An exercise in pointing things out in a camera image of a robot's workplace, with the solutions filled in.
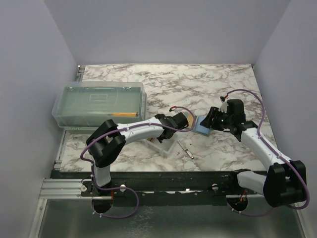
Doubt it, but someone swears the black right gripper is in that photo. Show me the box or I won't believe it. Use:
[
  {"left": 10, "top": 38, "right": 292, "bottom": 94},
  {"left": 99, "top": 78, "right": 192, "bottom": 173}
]
[{"left": 200, "top": 106, "right": 233, "bottom": 131}]

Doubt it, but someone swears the green leather card holder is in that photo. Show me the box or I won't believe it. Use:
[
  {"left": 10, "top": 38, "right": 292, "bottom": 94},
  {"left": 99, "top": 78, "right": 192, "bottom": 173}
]
[{"left": 192, "top": 116, "right": 211, "bottom": 136}]

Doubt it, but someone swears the gold card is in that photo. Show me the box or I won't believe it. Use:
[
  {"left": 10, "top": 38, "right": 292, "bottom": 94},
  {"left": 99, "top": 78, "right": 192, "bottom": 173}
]
[{"left": 185, "top": 113, "right": 196, "bottom": 129}]

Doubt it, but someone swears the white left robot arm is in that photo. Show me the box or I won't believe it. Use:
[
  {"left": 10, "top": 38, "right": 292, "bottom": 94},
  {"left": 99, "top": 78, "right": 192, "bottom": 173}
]
[{"left": 86, "top": 113, "right": 189, "bottom": 196}]

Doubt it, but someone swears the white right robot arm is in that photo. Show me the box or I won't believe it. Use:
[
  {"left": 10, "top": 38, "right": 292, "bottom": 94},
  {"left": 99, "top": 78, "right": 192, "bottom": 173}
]
[{"left": 200, "top": 99, "right": 308, "bottom": 207}]

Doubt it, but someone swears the small metal cylinder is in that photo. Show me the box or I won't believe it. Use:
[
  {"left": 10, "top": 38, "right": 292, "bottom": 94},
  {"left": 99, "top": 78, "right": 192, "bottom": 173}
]
[{"left": 185, "top": 150, "right": 194, "bottom": 159}]

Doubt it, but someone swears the clear small plastic tray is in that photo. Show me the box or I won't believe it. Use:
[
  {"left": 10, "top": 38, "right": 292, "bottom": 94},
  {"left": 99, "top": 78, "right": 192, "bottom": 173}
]
[{"left": 144, "top": 138, "right": 177, "bottom": 157}]

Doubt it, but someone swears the orange pencil in box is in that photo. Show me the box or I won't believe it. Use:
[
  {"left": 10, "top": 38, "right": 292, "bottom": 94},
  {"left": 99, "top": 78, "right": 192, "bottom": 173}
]
[{"left": 109, "top": 112, "right": 139, "bottom": 117}]

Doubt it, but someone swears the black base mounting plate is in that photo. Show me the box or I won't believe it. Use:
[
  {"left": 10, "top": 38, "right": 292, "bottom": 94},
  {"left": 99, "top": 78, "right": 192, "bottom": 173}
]
[{"left": 49, "top": 171, "right": 254, "bottom": 210}]

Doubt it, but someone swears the clear plastic storage box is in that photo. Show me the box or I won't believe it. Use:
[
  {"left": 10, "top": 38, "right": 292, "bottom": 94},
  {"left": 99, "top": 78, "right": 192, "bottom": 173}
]
[{"left": 52, "top": 81, "right": 147, "bottom": 130}]

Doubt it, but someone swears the aluminium extrusion rail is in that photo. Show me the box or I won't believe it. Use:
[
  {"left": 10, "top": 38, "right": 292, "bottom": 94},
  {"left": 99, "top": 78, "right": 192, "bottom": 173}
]
[{"left": 39, "top": 179, "right": 111, "bottom": 200}]

